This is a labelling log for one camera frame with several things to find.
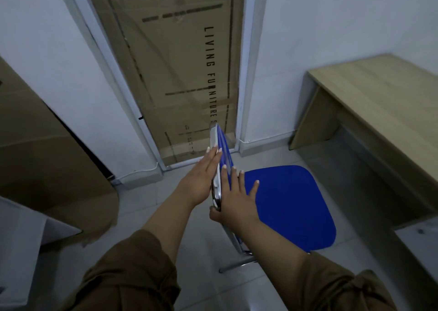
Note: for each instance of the tall flat cardboard furniture box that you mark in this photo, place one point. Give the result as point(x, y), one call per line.
point(178, 68)

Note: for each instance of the person's right thumb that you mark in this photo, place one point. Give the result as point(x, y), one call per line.
point(215, 214)

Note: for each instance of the white cabinet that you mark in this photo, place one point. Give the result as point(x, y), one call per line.
point(20, 245)

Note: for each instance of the person's right middle finger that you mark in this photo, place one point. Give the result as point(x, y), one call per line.
point(234, 180)

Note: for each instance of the light wooden desk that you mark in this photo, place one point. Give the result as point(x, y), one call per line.
point(383, 102)

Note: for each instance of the person's right little finger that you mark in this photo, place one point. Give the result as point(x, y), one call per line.
point(253, 190)

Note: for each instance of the large brown cardboard box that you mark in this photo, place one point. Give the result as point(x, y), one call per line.
point(44, 157)

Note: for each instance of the person's left forearm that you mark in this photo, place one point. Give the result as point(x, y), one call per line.
point(171, 225)

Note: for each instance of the person's left fingers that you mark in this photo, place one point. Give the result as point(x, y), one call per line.
point(210, 162)

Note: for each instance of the person's right forearm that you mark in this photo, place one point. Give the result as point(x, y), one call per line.
point(270, 252)

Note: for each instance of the white board panel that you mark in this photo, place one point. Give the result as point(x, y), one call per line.
point(421, 242)

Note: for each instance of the person's right hand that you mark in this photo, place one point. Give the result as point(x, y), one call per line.
point(238, 210)

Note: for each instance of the person's left hand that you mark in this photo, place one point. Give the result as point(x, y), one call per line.
point(196, 184)

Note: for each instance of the white door frame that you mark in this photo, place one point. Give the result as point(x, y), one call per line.
point(248, 81)

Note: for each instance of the person's brown shirt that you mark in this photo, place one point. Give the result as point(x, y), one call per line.
point(130, 280)

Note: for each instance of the blue chair with chrome frame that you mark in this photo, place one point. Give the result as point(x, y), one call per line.
point(291, 204)

